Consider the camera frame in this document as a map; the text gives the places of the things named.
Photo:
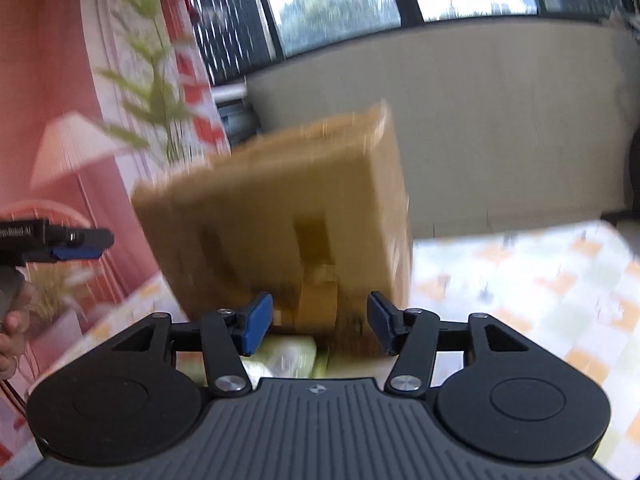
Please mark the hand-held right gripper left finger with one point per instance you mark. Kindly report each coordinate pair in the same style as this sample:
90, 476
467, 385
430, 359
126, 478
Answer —
257, 322

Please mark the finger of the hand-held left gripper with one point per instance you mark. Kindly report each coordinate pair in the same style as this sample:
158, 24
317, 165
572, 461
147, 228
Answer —
75, 252

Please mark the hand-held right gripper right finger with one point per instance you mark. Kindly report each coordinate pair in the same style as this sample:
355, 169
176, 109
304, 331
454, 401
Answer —
382, 325

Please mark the brown cardboard box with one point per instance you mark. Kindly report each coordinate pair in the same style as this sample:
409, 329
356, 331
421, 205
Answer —
260, 200

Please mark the person's left hand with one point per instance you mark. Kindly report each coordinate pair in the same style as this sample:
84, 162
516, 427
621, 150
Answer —
14, 345

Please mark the green snack packet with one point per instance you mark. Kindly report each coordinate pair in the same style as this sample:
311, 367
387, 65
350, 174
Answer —
290, 355

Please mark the checked tablecloth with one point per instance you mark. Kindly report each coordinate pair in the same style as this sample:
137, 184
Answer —
525, 285

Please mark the red printed plant backdrop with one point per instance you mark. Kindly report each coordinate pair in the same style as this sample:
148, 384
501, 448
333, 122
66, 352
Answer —
50, 85

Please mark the black window grille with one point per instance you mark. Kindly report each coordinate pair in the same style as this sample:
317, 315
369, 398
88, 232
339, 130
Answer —
227, 15

